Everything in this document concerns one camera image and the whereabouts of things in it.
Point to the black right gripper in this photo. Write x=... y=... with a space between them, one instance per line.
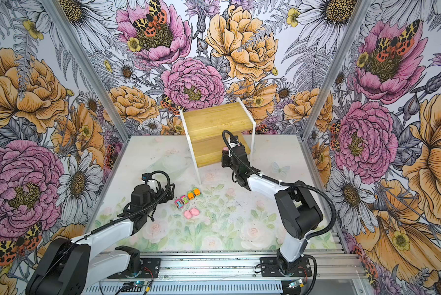
x=226 y=155

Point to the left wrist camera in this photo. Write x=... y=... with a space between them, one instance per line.
x=146 y=177

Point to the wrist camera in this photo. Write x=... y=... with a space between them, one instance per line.
x=146 y=177
x=234 y=141

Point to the aluminium right corner post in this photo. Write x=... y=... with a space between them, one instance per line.
x=343 y=48

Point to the white vented cable duct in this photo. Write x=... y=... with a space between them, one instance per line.
x=265 y=287

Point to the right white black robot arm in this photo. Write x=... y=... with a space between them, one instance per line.
x=298 y=210

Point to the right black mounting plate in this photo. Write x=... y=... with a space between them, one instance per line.
x=278 y=267

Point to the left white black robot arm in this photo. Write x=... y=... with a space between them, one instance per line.
x=69 y=266

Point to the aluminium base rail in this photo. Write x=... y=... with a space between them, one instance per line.
x=185 y=266

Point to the white wooden two-tier shelf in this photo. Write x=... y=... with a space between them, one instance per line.
x=203 y=129

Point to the aluminium corner post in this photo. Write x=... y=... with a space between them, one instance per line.
x=69 y=34
x=343 y=48

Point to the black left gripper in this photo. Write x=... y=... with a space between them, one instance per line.
x=170 y=194

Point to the black mounting plate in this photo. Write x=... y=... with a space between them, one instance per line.
x=150 y=268
x=278 y=267

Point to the aluminium left corner post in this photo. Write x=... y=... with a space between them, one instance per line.
x=69 y=34

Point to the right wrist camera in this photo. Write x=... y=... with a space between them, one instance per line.
x=234 y=141

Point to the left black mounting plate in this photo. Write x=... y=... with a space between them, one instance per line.
x=150 y=268

